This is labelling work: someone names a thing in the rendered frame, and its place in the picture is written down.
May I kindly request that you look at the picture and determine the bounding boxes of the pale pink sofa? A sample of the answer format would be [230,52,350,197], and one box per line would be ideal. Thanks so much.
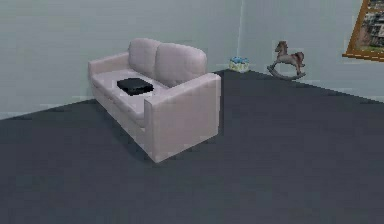
[87,37,222,164]

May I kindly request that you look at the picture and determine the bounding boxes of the blue and yellow basket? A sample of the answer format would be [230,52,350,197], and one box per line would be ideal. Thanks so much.
[228,56,251,74]

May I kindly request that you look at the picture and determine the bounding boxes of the wooden framed window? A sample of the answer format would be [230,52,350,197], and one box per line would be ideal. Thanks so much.
[342,0,384,63]

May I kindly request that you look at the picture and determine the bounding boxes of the black flat box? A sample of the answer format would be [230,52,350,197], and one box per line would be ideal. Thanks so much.
[116,77,155,97]

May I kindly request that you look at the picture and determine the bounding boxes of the brown rocking horse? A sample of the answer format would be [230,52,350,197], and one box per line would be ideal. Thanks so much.
[266,40,307,81]

